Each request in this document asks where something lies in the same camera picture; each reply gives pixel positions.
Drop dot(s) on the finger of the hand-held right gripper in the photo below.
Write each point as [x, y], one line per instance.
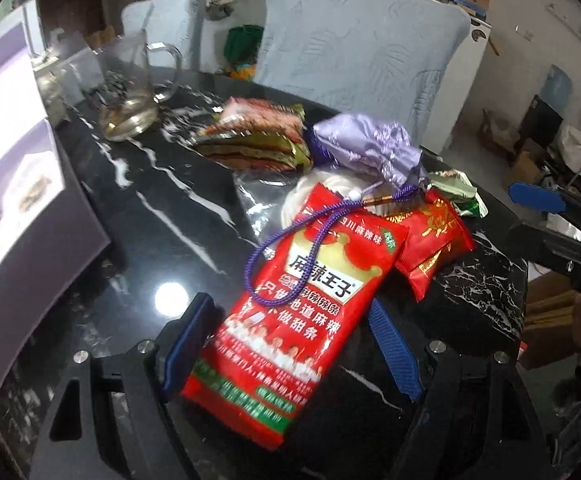
[575, 255]
[537, 199]

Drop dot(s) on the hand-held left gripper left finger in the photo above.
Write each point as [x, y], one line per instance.
[190, 345]

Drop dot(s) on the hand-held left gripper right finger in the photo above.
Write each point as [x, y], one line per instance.
[395, 355]

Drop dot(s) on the green foil packet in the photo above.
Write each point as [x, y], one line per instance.
[455, 187]

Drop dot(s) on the large red snack packet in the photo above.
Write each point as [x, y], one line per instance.
[300, 320]

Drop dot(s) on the small red snack packet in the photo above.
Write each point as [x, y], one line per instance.
[430, 240]

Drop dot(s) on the clear bag with white contents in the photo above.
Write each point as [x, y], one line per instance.
[295, 200]

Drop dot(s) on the lilac gift box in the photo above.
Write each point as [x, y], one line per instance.
[15, 170]

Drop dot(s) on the cardboard box on floor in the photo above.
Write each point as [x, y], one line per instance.
[525, 165]

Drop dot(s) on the brown paper bags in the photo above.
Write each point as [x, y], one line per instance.
[552, 320]

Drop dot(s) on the white cabinet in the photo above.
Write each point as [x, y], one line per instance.
[472, 70]

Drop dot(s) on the pile of red green packets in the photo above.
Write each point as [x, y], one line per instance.
[250, 145]

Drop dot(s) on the chair with light blue cover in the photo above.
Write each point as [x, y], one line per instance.
[170, 20]
[360, 45]

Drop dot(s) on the glass pitcher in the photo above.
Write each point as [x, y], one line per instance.
[130, 90]

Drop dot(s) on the orange yellow bag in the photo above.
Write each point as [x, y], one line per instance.
[243, 70]

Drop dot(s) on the dark green bag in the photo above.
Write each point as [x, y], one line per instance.
[243, 42]

